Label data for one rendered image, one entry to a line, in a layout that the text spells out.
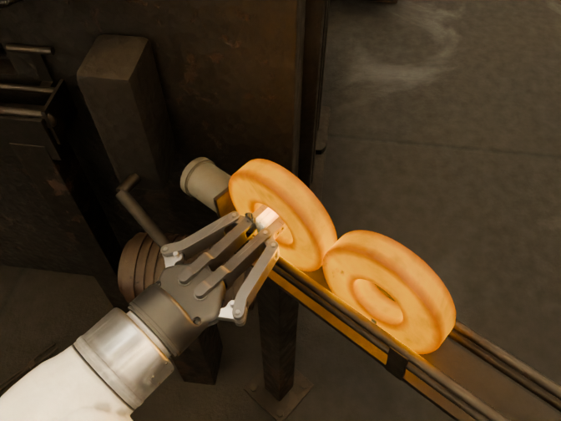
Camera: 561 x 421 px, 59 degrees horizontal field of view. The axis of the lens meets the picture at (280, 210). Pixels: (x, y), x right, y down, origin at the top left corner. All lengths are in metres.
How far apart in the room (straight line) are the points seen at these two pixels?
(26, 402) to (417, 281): 0.37
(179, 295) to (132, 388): 0.10
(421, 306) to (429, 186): 1.14
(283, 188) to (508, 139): 1.40
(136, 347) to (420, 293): 0.27
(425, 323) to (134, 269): 0.48
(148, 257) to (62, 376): 0.36
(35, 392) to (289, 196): 0.30
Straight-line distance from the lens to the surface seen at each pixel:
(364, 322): 0.57
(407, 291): 0.50
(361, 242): 0.51
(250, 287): 0.53
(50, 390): 0.50
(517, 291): 1.50
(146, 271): 0.82
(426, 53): 2.13
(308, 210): 0.53
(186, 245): 0.56
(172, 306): 0.51
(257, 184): 0.55
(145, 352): 0.50
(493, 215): 1.62
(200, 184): 0.68
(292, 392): 1.25
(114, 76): 0.70
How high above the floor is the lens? 1.21
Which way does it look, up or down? 54 degrees down
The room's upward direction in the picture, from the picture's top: straight up
